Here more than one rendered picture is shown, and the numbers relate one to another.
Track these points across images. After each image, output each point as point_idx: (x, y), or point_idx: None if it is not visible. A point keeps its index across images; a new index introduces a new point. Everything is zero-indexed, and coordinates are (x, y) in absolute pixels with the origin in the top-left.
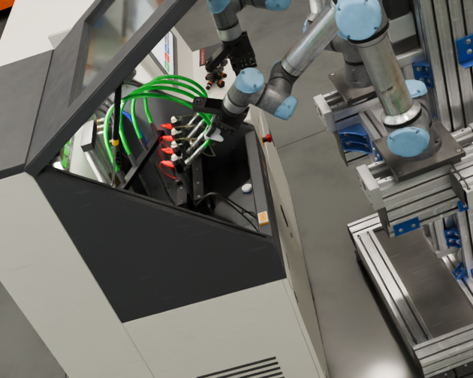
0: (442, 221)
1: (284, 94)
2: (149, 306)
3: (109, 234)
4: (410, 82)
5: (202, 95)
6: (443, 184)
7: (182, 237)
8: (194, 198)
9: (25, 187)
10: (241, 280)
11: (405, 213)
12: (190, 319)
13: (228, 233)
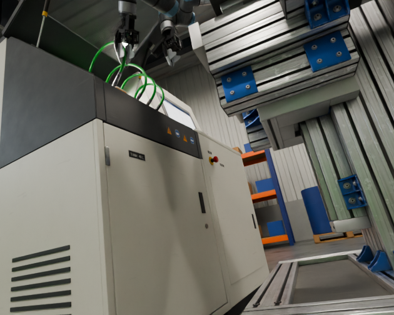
0: (333, 168)
1: None
2: (14, 150)
3: (17, 78)
4: None
5: (152, 80)
6: (272, 13)
7: (46, 75)
8: None
9: (1, 49)
10: (66, 121)
11: (227, 52)
12: (29, 170)
13: (69, 67)
